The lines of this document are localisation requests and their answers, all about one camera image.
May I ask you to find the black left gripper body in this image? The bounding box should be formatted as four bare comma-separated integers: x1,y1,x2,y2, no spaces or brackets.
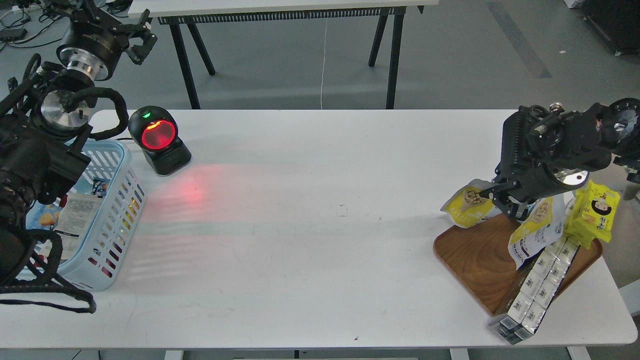
55,14,124,81

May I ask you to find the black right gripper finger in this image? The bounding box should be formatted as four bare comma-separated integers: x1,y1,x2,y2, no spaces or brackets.
500,197,533,222
479,180,522,201

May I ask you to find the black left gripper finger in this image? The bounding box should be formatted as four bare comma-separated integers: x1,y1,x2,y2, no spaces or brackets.
122,22,158,66

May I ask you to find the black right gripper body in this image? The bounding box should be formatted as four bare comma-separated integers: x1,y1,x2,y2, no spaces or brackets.
493,104,611,203

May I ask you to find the yellow white snack pouch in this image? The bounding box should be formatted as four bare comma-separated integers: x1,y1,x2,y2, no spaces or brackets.
439,178,502,229
507,194,566,270

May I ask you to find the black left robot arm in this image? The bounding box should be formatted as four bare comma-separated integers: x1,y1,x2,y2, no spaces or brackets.
0,3,157,313

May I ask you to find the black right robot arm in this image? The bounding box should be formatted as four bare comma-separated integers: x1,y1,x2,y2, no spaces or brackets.
480,98,640,221

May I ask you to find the yellow cartoon snack bag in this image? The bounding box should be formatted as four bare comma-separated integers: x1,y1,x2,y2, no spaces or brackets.
564,180,621,249

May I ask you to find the blue snack packet in basket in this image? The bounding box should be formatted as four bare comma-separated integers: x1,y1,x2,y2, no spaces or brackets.
90,178,111,198

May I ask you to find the light blue plastic basket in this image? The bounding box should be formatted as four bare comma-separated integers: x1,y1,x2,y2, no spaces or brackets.
26,140,146,291

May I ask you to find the white receipt-like packet in basket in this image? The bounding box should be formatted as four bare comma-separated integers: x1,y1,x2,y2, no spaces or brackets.
54,193,103,262

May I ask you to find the background black-legged table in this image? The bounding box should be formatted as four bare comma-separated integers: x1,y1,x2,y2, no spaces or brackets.
121,6,445,110

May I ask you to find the brown wooden tray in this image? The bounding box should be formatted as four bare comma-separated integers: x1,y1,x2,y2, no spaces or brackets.
433,212,603,316

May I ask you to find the long white box multipack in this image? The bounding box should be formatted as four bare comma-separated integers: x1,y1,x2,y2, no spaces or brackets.
489,238,581,346

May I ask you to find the black barcode scanner red window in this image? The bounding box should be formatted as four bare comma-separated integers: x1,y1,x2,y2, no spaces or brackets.
128,105,192,176

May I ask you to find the floor cables and power strip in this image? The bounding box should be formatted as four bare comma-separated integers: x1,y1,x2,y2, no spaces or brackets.
0,0,66,51

